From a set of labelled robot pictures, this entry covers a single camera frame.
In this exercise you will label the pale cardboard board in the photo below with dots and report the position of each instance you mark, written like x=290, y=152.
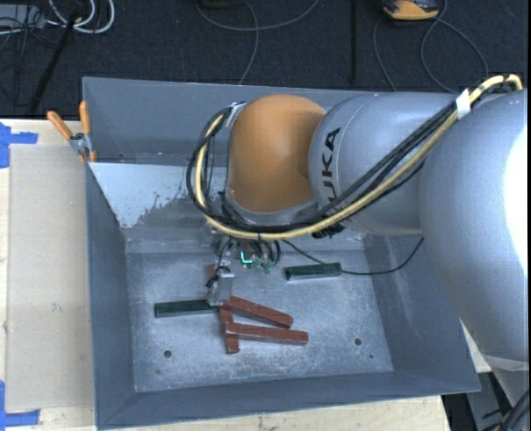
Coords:
x=45, y=285

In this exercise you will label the red-brown flat block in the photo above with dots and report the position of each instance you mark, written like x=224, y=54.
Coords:
x=231, y=345
x=269, y=334
x=260, y=312

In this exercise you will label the grey metal bin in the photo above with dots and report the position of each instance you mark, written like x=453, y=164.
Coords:
x=265, y=366

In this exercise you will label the dark green flat block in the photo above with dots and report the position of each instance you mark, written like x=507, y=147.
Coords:
x=179, y=308
x=313, y=271

